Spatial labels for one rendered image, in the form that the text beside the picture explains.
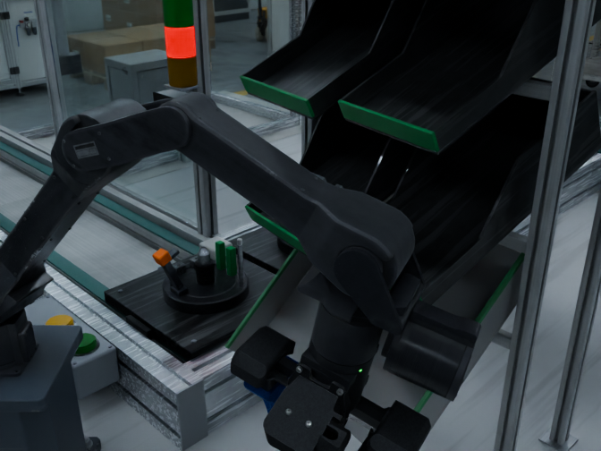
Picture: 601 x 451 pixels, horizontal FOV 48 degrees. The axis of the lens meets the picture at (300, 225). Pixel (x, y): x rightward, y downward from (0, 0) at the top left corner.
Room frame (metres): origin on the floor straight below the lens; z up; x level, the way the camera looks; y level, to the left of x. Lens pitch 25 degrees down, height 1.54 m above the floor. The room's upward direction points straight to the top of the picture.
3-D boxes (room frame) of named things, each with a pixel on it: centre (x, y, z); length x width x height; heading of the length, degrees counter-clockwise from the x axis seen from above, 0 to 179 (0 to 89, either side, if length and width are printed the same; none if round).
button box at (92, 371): (0.87, 0.37, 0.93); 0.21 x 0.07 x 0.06; 45
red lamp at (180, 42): (1.18, 0.20, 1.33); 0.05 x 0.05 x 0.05
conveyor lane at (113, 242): (1.19, 0.35, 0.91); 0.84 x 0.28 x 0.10; 45
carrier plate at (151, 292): (0.96, 0.15, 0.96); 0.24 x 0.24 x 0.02; 45
